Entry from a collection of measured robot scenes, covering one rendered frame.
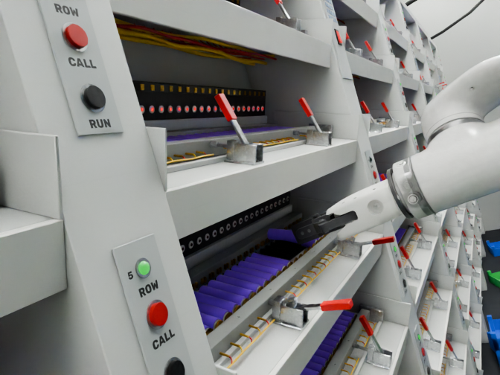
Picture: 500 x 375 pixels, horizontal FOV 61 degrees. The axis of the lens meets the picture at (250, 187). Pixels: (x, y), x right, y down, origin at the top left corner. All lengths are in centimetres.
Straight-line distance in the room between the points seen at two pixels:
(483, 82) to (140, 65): 48
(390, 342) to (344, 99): 49
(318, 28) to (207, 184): 59
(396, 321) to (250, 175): 60
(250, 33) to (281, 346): 39
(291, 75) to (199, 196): 60
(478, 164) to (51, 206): 47
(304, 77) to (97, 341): 74
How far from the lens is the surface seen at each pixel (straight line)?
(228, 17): 55
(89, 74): 32
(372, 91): 160
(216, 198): 41
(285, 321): 53
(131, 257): 30
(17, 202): 31
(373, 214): 59
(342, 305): 50
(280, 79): 95
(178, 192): 36
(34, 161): 28
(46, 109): 29
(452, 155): 58
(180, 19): 47
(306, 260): 66
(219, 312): 51
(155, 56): 73
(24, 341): 35
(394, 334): 93
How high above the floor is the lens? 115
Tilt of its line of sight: 2 degrees down
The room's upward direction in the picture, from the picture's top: 16 degrees counter-clockwise
